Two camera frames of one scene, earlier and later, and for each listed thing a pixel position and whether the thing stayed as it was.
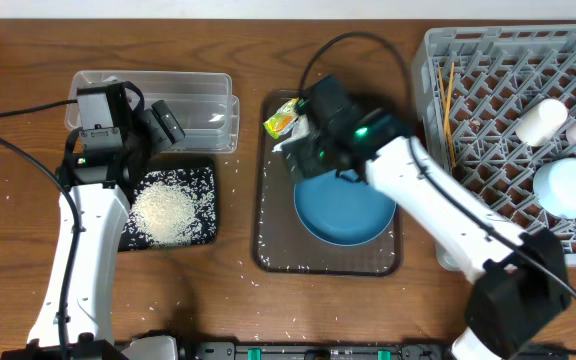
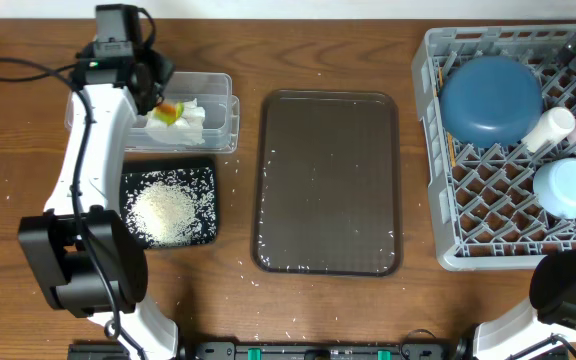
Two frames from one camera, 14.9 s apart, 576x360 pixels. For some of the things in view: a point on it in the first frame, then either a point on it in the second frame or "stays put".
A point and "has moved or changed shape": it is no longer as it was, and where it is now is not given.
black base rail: [320, 351] stays put
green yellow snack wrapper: [282, 122] has moved or changed shape
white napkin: [301, 131] → [186, 129]
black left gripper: [147, 125] → [162, 69]
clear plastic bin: [202, 102] stays put
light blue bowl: [567, 188] stays put
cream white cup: [538, 126] has moved or changed shape
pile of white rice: [172, 208] stays put
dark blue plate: [342, 210] → [488, 101]
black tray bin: [173, 203] stays put
